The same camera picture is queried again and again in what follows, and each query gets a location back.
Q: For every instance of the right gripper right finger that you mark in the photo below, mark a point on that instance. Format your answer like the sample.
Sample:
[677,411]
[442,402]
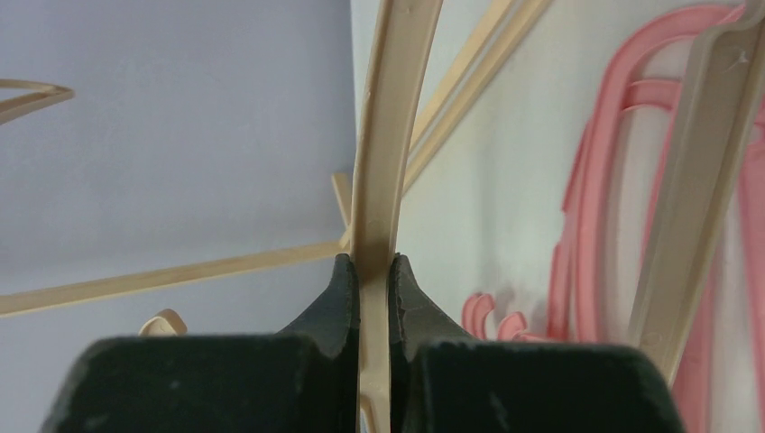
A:
[444,380]

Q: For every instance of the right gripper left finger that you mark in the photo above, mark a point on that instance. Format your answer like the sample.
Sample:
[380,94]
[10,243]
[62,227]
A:
[300,379]

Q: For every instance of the pink hanger inner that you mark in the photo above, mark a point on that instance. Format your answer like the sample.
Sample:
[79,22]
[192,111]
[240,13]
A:
[514,328]

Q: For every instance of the wooden clothes rack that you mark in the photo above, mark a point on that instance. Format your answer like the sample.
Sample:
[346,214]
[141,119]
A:
[497,35]

